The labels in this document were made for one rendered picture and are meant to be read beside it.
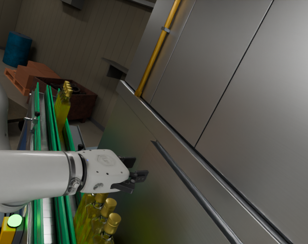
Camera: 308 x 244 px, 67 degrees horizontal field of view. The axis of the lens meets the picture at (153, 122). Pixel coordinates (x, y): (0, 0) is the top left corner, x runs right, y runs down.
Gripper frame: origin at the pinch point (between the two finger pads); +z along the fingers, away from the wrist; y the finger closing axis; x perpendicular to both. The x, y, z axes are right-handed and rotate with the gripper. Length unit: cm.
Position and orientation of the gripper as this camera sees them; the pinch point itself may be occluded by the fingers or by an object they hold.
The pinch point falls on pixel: (134, 169)
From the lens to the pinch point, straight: 58.5
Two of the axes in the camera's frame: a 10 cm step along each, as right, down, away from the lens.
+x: -4.0, 8.7, 2.7
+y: -5.9, -4.8, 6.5
